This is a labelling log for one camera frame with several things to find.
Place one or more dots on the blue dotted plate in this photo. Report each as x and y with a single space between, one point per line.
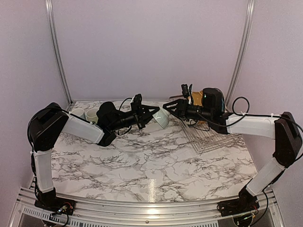
223 104

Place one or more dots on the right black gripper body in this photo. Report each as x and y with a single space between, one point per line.
185 113

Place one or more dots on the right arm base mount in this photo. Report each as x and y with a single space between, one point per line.
244 203

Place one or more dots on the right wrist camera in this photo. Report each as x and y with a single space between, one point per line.
187 93

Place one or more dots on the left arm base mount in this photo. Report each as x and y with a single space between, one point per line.
55 205

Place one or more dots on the yellow dotted plate front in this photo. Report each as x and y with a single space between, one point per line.
196 98

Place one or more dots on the light green mug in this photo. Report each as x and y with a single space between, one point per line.
91 115

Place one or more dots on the light blue mug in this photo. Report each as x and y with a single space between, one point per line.
79 112

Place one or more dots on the aluminium frame post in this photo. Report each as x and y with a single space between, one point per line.
56 49
243 46

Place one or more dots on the right aluminium frame post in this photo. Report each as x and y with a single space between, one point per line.
243 46

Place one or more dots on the small white ribbed bowl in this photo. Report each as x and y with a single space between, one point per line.
162 117

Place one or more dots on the clear glass cup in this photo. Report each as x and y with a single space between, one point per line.
68 139

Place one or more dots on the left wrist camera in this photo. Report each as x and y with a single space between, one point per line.
136 100

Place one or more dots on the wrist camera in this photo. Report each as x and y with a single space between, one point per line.
187 93
136 100

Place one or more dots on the metal wire dish rack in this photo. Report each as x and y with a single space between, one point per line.
203 139

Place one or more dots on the left aluminium frame post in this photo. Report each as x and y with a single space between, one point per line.
56 49

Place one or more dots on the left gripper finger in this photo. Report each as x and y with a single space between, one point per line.
149 111
146 119

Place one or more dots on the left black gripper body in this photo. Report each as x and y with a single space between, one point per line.
137 115

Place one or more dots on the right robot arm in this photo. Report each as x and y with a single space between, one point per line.
281 128

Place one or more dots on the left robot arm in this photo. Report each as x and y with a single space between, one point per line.
50 123

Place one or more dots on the front aluminium frame rail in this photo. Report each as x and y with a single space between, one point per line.
103 213

